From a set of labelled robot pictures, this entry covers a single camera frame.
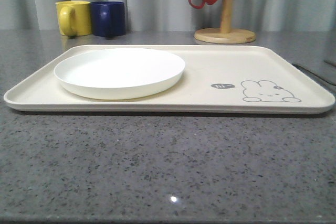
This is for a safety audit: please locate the beige rabbit serving tray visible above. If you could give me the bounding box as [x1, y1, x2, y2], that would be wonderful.
[4, 45, 335, 114]

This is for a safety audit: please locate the yellow mug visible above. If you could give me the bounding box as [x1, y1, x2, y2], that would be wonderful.
[56, 1, 92, 37]

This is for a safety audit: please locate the dark blue mug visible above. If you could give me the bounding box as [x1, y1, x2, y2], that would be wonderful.
[89, 1, 126, 37]

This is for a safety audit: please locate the silver metal fork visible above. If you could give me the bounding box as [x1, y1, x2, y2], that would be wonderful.
[292, 63, 335, 86]

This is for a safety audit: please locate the wooden mug tree stand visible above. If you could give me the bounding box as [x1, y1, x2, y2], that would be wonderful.
[194, 0, 256, 44]

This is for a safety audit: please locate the white round plate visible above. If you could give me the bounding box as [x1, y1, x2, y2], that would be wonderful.
[54, 48, 186, 100]

